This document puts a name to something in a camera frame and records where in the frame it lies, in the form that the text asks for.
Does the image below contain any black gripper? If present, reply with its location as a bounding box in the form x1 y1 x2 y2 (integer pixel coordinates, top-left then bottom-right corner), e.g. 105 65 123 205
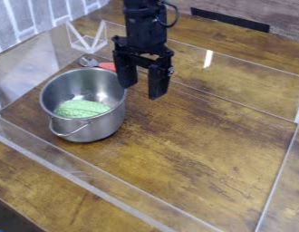
111 5 175 100

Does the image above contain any silver metal pot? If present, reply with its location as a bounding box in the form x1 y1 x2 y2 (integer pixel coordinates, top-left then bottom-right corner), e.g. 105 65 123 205
40 68 127 142

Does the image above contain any green bumpy toy vegetable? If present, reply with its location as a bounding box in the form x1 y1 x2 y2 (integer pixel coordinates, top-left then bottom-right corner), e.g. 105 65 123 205
55 100 111 118

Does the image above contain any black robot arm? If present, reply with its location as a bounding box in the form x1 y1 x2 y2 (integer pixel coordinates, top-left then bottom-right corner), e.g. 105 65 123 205
111 0 176 100

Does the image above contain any red handled metal spatula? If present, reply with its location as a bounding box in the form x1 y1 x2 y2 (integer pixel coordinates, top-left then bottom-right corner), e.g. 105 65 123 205
79 56 116 72

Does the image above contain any clear acrylic corner bracket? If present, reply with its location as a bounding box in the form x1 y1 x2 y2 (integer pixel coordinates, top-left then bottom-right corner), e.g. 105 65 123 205
65 22 108 54

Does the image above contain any black cable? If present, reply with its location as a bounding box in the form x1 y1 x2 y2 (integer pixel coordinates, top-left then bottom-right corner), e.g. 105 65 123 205
155 0 181 29

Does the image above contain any black wall strip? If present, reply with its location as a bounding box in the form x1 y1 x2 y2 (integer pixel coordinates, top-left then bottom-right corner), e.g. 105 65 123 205
191 7 270 33

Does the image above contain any clear acrylic barrier wall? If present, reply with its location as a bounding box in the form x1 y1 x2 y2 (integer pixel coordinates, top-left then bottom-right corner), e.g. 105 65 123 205
0 21 299 232

